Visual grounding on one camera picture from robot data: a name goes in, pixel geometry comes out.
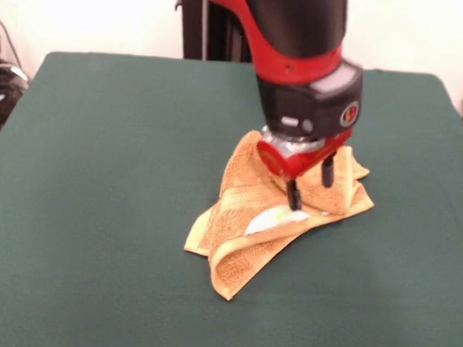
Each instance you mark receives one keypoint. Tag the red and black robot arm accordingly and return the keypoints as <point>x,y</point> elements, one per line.
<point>302,48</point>

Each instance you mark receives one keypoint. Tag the tan terry towel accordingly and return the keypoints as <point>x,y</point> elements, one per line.
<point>251,230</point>

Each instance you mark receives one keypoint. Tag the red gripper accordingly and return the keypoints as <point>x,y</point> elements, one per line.
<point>291,165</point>

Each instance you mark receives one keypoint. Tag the dark green tablecloth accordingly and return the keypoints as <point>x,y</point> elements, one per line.
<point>95,212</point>

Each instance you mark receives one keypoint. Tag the black upright column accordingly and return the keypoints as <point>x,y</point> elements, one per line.
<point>216,35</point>

